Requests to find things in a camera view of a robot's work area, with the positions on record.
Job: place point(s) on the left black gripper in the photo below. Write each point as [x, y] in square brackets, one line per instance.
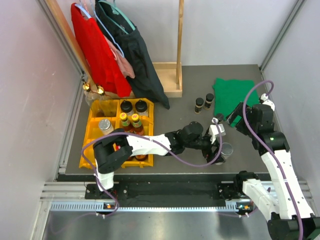
[207, 153]

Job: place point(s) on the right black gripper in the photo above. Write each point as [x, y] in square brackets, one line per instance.
[239, 110]

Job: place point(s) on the grey lid salt jar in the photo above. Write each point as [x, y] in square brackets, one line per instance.
[226, 152]

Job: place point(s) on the small dark cap bottle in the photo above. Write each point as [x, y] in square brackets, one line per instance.
[220, 117]
[199, 103]

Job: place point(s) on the red lid sauce jar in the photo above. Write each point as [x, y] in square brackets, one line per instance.
[141, 157]

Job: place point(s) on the sauce bottle yellow cap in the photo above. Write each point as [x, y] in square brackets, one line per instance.
[138, 127]
[125, 123]

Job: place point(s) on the black lid spice shaker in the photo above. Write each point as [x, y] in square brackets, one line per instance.
[141, 108]
[127, 107]

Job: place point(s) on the sauce bottle yellow cap front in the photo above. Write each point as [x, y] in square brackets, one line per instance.
[125, 123]

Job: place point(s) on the grey lid white shaker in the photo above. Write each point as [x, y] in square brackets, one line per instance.
[105, 126]

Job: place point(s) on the glass oil bottle gold spout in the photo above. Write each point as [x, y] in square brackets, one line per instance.
[90, 96]

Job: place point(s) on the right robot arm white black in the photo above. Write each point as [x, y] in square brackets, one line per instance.
[288, 214]

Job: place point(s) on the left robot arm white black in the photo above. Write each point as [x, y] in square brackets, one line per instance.
[118, 146]

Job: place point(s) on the green cloth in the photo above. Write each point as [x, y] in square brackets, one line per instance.
[229, 93]

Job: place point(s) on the small black cap bottle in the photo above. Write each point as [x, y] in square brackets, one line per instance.
[208, 101]

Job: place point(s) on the yellow plastic bin organizer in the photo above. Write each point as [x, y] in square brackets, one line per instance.
[93, 132]

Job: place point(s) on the wooden clothes rack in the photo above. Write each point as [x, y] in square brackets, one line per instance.
[169, 73]

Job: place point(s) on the black garment on hanger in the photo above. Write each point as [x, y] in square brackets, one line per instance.
[115, 25]

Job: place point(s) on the pink garment on hanger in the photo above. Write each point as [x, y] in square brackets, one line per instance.
[124, 66]

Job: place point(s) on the red shirt on hanger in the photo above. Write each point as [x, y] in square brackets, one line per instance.
[104, 69]

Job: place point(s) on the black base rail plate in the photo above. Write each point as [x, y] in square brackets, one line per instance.
[170, 190]

